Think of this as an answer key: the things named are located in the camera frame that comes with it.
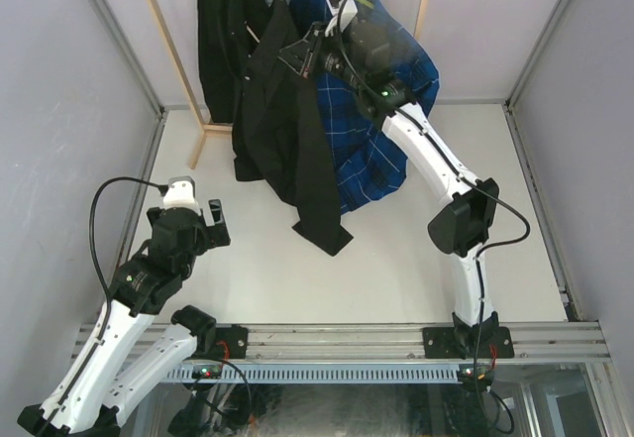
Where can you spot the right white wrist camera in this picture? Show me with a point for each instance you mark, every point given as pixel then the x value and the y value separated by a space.
pixel 343 13

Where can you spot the black mount plate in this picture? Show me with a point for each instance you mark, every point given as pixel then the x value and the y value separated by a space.
pixel 224 342
pixel 446 342

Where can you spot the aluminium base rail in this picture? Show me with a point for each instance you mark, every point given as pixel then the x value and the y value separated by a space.
pixel 533 342

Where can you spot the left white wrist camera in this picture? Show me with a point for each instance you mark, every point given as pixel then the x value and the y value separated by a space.
pixel 181 194

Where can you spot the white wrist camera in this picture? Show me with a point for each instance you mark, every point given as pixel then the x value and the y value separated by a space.
pixel 181 194
pixel 343 13

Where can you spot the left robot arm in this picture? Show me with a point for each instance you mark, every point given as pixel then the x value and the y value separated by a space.
pixel 100 391

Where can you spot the blue slotted cable duct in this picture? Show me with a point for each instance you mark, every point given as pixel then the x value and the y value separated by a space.
pixel 314 373

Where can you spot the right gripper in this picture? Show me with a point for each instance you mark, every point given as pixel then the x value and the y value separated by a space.
pixel 306 58

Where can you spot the black shirt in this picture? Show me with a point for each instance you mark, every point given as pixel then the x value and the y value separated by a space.
pixel 277 132

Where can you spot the left black mount plate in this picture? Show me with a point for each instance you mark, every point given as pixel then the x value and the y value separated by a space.
pixel 224 342

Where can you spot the blue plaid shirt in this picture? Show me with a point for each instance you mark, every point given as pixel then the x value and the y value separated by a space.
pixel 368 165

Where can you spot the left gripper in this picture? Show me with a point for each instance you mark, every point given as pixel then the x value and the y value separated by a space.
pixel 213 235

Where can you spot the right black mount plate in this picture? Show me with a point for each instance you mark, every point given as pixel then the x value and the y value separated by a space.
pixel 446 342

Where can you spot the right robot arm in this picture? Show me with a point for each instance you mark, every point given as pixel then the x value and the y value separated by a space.
pixel 361 56

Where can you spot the wooden clothes rack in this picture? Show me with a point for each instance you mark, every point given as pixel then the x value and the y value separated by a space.
pixel 207 127

